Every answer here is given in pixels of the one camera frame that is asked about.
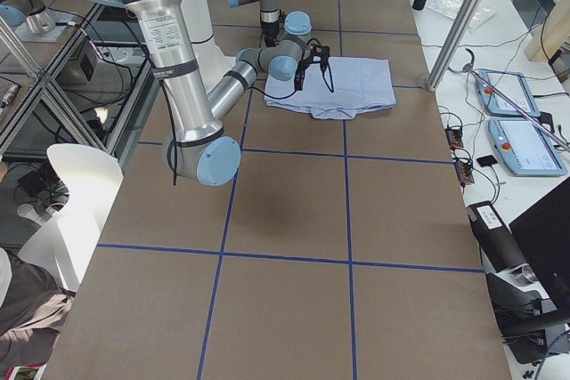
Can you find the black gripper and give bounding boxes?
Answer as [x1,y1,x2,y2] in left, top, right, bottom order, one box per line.
[294,41,330,91]
[260,19,283,47]

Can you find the blue striped button shirt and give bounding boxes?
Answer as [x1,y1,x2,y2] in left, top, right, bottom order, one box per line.
[264,57,396,119]

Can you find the clear plastic bag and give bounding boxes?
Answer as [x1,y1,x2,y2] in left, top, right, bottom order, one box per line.
[427,0,497,30]

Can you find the upper blue teach pendant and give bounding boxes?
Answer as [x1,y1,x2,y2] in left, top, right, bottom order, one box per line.
[476,69,541,118]

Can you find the blue teach pendant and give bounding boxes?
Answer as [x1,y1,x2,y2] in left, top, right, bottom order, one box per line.
[476,69,541,118]
[488,117,567,177]

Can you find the lower blue teach pendant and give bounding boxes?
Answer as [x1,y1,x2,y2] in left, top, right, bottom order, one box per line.
[488,117,567,177]

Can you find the white chair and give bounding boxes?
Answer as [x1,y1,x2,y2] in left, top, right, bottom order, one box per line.
[18,143,123,292]

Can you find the black monitor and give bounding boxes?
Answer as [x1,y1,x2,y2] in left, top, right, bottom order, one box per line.
[509,180,569,307]

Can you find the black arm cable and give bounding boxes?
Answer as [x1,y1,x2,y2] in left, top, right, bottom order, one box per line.
[251,39,336,101]

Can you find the aluminium frame post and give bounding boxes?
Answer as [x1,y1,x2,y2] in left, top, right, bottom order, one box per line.
[427,0,481,92]

